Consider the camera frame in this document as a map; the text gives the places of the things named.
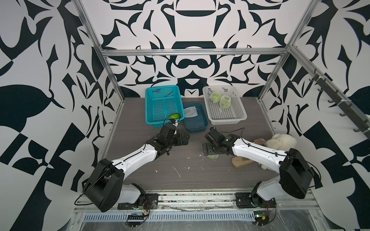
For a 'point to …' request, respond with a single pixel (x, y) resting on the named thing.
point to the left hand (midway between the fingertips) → (182, 133)
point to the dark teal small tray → (195, 117)
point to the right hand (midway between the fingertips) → (209, 147)
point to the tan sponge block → (238, 161)
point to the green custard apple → (175, 116)
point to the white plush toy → (281, 142)
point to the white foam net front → (213, 157)
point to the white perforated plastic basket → (235, 114)
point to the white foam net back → (190, 112)
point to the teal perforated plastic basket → (161, 102)
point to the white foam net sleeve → (215, 96)
